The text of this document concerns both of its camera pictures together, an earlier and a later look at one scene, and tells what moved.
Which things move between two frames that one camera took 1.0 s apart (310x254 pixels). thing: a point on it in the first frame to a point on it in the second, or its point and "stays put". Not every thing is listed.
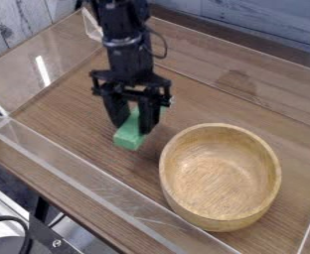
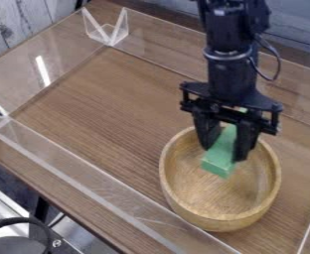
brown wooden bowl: x=219 y=174 stays put
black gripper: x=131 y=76 to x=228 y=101
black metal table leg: x=41 y=210 stays put
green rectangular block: x=127 y=136 to x=218 y=160
